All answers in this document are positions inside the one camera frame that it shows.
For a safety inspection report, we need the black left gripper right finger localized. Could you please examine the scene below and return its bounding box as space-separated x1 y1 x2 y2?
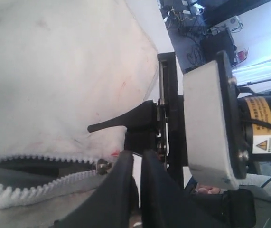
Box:
140 151 225 228

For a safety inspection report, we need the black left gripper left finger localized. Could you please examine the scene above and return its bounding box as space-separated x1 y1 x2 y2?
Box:
53 151 139 228

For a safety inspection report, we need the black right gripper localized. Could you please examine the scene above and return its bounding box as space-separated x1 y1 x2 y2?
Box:
87 52 187 188

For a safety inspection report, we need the white canvas duffel bag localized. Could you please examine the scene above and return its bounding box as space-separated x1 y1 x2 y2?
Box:
0 0 164 228

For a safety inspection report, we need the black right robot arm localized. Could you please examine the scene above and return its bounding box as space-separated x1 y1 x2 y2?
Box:
87 51 271 190

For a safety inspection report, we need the red small object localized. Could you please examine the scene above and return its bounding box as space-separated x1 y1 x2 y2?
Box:
237 50 248 61

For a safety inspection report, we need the white fan device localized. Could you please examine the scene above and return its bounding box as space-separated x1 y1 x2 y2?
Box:
226 16 243 32

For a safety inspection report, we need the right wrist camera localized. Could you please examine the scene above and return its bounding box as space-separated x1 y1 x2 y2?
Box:
183 51 249 190

